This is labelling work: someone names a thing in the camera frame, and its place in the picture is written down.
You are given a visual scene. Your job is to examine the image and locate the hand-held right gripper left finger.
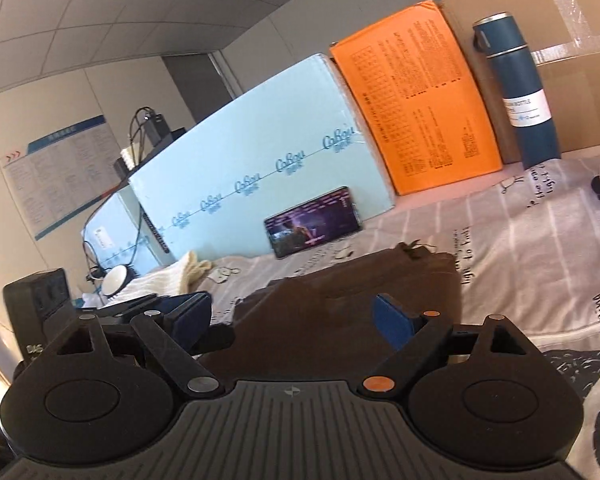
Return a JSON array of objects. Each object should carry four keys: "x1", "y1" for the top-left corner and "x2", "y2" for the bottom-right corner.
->
[{"x1": 45, "y1": 292, "x2": 224, "y2": 397}]

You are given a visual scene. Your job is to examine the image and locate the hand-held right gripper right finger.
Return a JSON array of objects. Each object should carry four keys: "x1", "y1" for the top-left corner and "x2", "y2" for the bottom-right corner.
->
[{"x1": 361, "y1": 294, "x2": 543, "y2": 392}]

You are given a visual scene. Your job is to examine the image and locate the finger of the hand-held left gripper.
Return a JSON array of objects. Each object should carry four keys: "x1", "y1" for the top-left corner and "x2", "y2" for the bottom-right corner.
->
[
  {"x1": 192, "y1": 325, "x2": 237, "y2": 357},
  {"x1": 97, "y1": 293, "x2": 160, "y2": 317}
]

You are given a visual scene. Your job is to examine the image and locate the dark brown pants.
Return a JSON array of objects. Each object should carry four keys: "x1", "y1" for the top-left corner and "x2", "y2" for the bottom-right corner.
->
[{"x1": 198, "y1": 241, "x2": 463, "y2": 392}]

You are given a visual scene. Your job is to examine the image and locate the white bowl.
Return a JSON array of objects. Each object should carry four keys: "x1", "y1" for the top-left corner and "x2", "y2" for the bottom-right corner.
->
[{"x1": 102, "y1": 265, "x2": 137, "y2": 297}]

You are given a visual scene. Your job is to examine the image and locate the cream knitted towel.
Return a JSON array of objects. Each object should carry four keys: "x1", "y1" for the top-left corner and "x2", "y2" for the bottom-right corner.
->
[{"x1": 82, "y1": 251, "x2": 213, "y2": 311}]

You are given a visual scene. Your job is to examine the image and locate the light blue carton white label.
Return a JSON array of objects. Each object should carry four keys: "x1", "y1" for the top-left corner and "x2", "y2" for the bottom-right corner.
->
[{"x1": 81, "y1": 191, "x2": 177, "y2": 281}]

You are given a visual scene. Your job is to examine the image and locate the black smartphone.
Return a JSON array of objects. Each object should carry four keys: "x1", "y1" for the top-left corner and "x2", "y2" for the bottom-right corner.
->
[{"x1": 263, "y1": 186, "x2": 364, "y2": 260}]

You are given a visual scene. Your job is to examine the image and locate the printed bedsheet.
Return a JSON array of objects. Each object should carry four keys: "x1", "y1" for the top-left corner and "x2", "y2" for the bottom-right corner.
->
[{"x1": 195, "y1": 152, "x2": 600, "y2": 351}]

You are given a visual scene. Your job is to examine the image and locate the large black charger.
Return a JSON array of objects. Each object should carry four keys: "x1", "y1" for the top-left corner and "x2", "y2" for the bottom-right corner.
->
[{"x1": 147, "y1": 109, "x2": 171, "y2": 143}]

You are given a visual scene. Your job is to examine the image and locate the orange carton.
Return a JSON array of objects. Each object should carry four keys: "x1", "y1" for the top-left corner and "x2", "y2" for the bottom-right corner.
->
[{"x1": 328, "y1": 0, "x2": 504, "y2": 197}]

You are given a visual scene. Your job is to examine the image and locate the grey door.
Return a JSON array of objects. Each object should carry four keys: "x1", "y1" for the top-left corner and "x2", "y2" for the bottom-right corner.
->
[{"x1": 161, "y1": 52, "x2": 241, "y2": 133}]

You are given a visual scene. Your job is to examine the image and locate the dark blue thermos bottle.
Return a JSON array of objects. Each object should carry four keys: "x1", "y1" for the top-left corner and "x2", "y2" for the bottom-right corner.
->
[{"x1": 471, "y1": 12, "x2": 562, "y2": 170}]

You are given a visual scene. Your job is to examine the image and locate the brown cardboard carton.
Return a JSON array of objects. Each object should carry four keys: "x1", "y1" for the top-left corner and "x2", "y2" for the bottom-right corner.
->
[{"x1": 439, "y1": 0, "x2": 600, "y2": 165}]

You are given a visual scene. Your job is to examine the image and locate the black cable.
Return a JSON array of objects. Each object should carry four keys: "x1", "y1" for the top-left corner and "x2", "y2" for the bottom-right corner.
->
[
  {"x1": 82, "y1": 240, "x2": 106, "y2": 281},
  {"x1": 129, "y1": 106, "x2": 157, "y2": 161}
]

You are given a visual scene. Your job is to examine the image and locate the wall poster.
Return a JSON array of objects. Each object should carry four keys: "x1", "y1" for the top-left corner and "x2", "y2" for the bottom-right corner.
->
[{"x1": 2, "y1": 114, "x2": 124, "y2": 242}]

